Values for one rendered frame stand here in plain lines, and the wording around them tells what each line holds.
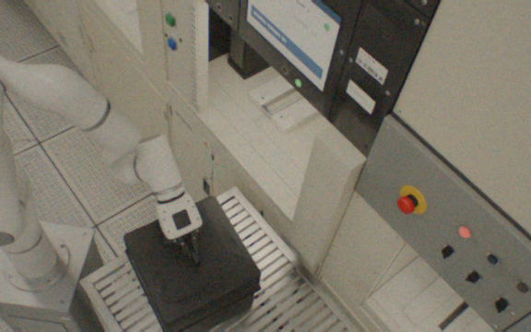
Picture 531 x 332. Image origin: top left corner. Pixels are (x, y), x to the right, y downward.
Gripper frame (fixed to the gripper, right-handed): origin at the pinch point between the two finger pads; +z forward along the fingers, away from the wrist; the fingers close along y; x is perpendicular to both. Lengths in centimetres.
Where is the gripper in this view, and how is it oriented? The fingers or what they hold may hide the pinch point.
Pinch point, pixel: (190, 248)
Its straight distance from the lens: 147.8
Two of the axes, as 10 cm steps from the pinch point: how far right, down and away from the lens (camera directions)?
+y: 8.6, -3.7, 3.5
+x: -4.2, -1.3, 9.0
